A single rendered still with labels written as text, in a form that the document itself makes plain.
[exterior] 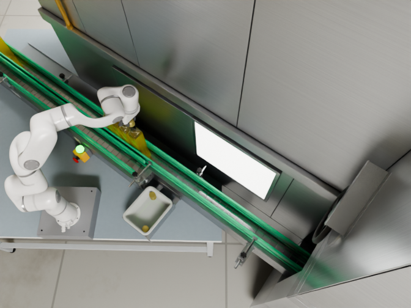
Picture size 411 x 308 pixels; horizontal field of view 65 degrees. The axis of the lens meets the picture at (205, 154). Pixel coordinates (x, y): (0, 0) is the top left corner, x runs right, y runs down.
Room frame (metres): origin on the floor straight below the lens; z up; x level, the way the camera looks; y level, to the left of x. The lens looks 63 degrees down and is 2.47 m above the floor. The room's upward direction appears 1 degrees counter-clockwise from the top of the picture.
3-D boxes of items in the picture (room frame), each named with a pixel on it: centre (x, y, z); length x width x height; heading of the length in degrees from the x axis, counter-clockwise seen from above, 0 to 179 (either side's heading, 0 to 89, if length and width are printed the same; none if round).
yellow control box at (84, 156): (0.87, 0.71, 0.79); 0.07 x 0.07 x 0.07; 52
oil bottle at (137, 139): (0.83, 0.35, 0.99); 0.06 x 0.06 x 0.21; 52
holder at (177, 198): (0.53, 0.29, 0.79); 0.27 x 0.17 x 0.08; 142
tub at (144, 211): (0.51, 0.30, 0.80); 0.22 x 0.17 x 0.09; 142
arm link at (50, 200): (0.49, 0.72, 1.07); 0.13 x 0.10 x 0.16; 99
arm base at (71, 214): (0.47, 0.71, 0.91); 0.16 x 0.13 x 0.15; 7
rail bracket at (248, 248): (0.26, -0.17, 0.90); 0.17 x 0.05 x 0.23; 142
